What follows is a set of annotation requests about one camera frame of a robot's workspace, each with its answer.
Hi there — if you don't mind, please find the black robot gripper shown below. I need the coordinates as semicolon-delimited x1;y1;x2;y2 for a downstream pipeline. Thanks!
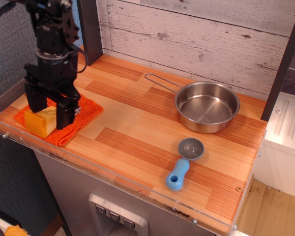
24;53;81;130

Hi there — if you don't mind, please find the yellow cheese wedge toy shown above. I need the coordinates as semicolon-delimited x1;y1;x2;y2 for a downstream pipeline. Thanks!
24;106;57;138

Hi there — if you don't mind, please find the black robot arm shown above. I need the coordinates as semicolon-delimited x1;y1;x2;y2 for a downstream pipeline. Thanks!
19;0;81;130

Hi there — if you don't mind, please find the clear acrylic table guard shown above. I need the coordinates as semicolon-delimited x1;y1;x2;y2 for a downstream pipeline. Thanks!
0;76;266;236

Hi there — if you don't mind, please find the grey toy fridge cabinet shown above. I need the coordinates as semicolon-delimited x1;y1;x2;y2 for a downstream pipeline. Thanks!
35;152;213;236

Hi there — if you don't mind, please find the silver dispenser button panel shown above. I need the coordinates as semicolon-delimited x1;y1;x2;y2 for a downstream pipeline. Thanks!
88;193;149;236

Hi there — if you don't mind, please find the yellow object bottom left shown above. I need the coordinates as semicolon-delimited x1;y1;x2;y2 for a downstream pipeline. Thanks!
4;225;28;236

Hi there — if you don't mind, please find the blue grey toy scoop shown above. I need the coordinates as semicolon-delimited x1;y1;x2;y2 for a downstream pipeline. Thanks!
165;138;205;191

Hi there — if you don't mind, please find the stainless steel pan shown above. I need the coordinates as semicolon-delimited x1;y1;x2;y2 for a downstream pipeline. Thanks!
145;73;240;134

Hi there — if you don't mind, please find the brass screw in tabletop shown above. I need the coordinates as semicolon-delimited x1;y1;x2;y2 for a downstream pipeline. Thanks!
236;187;243;192

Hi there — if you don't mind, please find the white cabinet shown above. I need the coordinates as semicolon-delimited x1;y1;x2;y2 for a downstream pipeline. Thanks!
253;92;295;196

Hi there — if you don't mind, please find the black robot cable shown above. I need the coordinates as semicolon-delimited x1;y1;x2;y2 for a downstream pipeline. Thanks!
66;44;89;74

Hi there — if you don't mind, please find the dark right shelf post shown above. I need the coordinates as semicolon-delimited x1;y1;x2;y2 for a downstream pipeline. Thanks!
261;24;295;121

